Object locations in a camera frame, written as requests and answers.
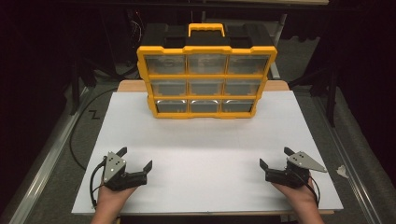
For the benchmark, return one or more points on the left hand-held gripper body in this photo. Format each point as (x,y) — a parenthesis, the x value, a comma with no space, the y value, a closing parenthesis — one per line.
(114,168)

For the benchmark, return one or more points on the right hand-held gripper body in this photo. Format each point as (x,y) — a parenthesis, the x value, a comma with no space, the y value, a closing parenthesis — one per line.
(295,174)

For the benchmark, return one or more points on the person's right hand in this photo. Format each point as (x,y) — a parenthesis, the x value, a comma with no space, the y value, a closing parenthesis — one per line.
(300,196)

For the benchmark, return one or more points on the person's left hand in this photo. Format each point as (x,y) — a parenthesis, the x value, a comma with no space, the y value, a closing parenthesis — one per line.
(112,197)

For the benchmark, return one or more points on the crumpled white paper scrap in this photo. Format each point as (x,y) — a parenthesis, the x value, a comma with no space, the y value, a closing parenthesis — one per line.
(342,171)

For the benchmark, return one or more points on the white board sheet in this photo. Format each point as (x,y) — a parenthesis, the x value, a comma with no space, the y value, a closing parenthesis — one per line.
(202,155)

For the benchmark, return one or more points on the black metal stand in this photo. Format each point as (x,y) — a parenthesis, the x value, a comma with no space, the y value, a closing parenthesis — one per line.
(74,90)
(331,93)

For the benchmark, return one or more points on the yellow and black drawer organizer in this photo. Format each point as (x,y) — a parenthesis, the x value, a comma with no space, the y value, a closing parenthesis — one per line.
(205,97)

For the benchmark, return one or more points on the metal floor rail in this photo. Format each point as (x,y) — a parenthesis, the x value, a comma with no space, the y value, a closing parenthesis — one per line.
(348,161)
(46,161)

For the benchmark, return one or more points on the grey metal post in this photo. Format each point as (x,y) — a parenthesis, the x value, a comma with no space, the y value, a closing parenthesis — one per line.
(278,46)

